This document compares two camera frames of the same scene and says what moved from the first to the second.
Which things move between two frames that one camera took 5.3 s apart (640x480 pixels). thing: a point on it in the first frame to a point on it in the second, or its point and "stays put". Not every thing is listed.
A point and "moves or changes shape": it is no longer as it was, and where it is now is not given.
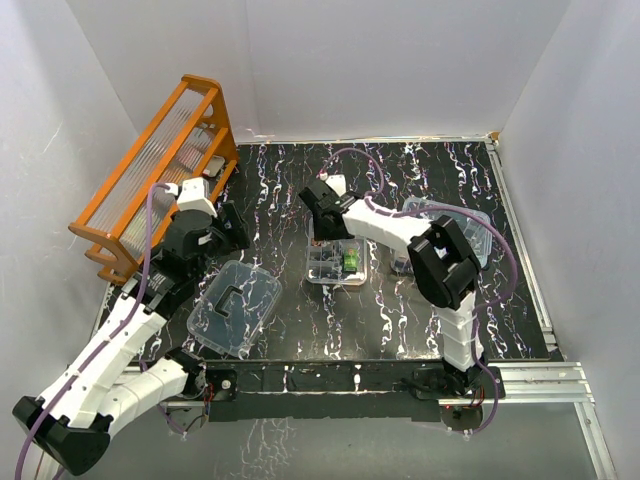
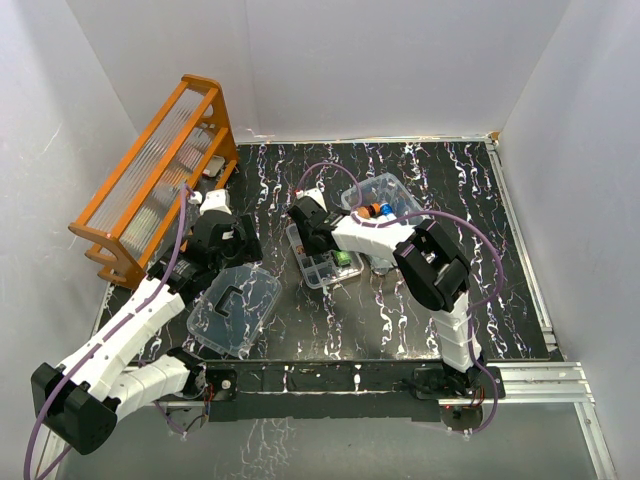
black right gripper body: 323,234 to 312,248
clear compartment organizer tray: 340,262 moves or changes shape
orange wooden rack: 191,154 stays put
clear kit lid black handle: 235,306 stays put
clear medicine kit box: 477,231 to 386,189
